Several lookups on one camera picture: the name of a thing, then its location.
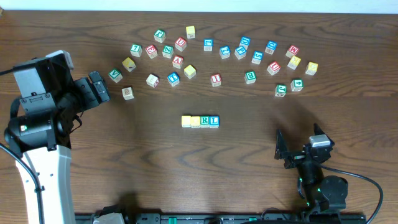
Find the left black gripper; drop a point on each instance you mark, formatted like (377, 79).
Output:
(92, 92)

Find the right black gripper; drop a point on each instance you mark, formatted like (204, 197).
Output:
(297, 157)

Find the blue L block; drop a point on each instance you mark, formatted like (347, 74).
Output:
(214, 121)

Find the green R block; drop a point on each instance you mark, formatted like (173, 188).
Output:
(204, 122)

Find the yellow C block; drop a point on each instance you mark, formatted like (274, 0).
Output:
(186, 121)

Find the yellow O block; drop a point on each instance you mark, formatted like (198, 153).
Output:
(195, 122)

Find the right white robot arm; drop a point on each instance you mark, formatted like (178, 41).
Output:
(325, 195)

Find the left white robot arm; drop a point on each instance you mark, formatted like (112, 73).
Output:
(38, 133)

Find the green V block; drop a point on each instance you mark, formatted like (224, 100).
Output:
(115, 75)

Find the wood picture block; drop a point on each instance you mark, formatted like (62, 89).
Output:
(128, 93)

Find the yellow K block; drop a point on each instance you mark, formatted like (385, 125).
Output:
(129, 64)

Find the green J block right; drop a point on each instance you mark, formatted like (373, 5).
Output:
(280, 90)

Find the green j block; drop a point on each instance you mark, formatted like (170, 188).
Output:
(280, 90)
(159, 35)

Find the green 4 block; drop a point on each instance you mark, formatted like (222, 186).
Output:
(296, 85)

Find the plain wood red-side block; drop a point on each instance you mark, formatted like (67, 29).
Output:
(152, 80)

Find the red E block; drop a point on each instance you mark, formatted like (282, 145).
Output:
(151, 51)

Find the yellow G block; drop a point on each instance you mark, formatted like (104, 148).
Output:
(311, 68)

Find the red U block right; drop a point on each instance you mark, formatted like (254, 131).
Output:
(273, 68)

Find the red u block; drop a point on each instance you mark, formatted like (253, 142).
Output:
(273, 68)
(180, 44)

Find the yellow Y block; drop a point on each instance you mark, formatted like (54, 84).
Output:
(294, 62)

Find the green B block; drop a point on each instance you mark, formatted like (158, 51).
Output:
(250, 77)

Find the blue T block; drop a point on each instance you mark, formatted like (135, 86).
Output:
(173, 79)

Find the green Z block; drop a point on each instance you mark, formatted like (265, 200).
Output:
(168, 51)

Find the green J block top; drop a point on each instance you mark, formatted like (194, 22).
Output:
(159, 35)

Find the red M block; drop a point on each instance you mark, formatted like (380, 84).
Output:
(292, 51)

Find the red A block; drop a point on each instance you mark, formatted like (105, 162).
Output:
(177, 61)

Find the blue 5 block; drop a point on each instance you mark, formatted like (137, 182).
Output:
(257, 57)

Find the blue D block right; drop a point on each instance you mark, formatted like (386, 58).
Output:
(271, 47)

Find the blue d block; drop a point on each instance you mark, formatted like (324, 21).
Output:
(271, 47)
(244, 42)

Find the yellow S block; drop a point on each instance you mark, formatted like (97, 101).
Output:
(190, 71)

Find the red U block left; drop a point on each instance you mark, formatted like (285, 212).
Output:
(180, 44)

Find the red I block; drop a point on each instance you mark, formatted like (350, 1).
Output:
(215, 80)

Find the blue P block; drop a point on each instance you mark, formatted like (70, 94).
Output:
(240, 52)

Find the blue D block left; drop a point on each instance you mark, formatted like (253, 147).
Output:
(244, 42)

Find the yellow block top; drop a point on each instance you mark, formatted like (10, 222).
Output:
(191, 33)

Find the blue 2 block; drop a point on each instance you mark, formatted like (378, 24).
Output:
(225, 52)

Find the blue 1 block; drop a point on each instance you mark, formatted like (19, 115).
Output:
(208, 45)

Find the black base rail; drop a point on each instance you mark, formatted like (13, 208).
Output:
(272, 217)

